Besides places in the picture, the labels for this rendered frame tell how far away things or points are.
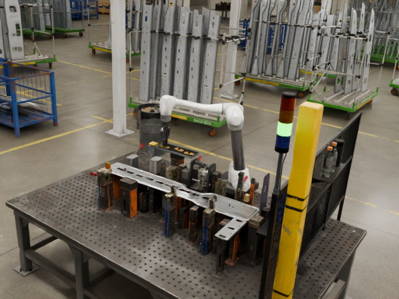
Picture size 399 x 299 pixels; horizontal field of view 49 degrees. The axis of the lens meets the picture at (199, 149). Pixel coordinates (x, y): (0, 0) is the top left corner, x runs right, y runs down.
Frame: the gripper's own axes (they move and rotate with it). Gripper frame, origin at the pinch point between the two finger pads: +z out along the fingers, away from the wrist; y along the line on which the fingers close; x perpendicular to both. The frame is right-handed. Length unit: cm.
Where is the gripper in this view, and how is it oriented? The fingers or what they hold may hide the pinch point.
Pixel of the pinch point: (165, 142)
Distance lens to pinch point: 380.7
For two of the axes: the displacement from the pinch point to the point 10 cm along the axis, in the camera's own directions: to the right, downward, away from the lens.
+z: -0.5, 9.3, 3.7
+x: 8.4, 2.4, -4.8
